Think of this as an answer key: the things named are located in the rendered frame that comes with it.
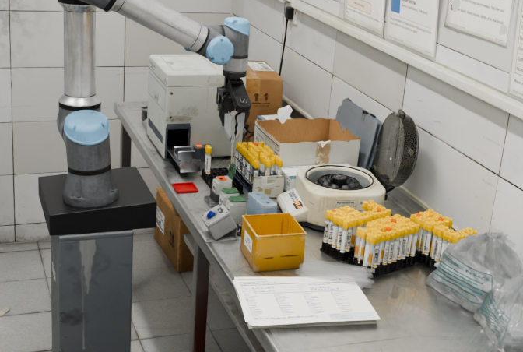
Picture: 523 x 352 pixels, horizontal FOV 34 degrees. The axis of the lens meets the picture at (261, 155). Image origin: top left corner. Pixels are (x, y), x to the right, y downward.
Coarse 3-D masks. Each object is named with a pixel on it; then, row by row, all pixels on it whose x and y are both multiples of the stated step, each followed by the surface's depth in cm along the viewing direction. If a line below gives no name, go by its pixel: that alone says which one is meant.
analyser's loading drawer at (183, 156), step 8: (176, 152) 279; (184, 152) 275; (192, 152) 276; (176, 160) 275; (184, 160) 270; (192, 160) 271; (200, 160) 272; (184, 168) 271; (192, 168) 272; (200, 168) 273
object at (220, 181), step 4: (220, 176) 254; (224, 176) 254; (228, 176) 255; (216, 180) 253; (220, 180) 251; (224, 180) 251; (228, 180) 251; (212, 184) 254; (216, 184) 251; (220, 184) 251; (224, 184) 251; (228, 184) 252; (212, 188) 254; (216, 188) 251; (220, 188) 251; (216, 192) 251
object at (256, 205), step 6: (252, 192) 237; (258, 192) 238; (252, 198) 235; (258, 198) 234; (264, 198) 234; (252, 204) 235; (258, 204) 232; (264, 204) 230; (270, 204) 230; (276, 204) 230; (252, 210) 236; (258, 210) 232; (264, 210) 229; (270, 210) 230; (276, 210) 231
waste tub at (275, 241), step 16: (256, 224) 224; (272, 224) 225; (288, 224) 226; (256, 240) 211; (272, 240) 212; (288, 240) 213; (304, 240) 215; (256, 256) 212; (272, 256) 213; (288, 256) 215
